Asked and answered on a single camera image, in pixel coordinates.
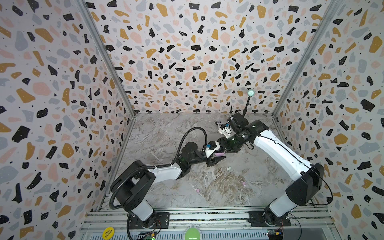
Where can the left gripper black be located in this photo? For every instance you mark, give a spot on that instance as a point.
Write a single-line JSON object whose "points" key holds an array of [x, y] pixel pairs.
{"points": [[216, 160]]}

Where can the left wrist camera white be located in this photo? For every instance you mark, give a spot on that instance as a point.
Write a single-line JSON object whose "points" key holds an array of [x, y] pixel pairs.
{"points": [[210, 148]]}

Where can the black microphone stand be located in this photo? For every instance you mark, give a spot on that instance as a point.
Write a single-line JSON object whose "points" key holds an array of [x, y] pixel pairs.
{"points": [[250, 95]]}

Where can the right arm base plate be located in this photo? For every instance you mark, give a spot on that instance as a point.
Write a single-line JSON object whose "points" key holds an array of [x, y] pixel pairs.
{"points": [[267, 219]]}

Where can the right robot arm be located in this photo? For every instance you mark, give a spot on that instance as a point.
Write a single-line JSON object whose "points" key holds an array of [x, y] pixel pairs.
{"points": [[306, 177]]}

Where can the yellow round sticker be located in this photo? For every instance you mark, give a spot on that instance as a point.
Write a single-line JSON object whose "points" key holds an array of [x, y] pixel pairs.
{"points": [[108, 233]]}

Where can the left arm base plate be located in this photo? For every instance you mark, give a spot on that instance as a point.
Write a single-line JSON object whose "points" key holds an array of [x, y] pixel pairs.
{"points": [[155, 221]]}

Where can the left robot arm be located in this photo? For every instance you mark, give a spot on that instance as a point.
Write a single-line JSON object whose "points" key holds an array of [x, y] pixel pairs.
{"points": [[129, 190]]}

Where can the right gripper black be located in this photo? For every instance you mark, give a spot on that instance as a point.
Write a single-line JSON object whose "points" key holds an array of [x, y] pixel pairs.
{"points": [[233, 120]]}

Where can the green round button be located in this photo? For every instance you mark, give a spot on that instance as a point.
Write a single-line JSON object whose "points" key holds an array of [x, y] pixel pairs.
{"points": [[192, 233]]}

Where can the aluminium front rail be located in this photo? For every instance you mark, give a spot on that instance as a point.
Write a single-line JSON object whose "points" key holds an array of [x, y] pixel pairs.
{"points": [[209, 217]]}

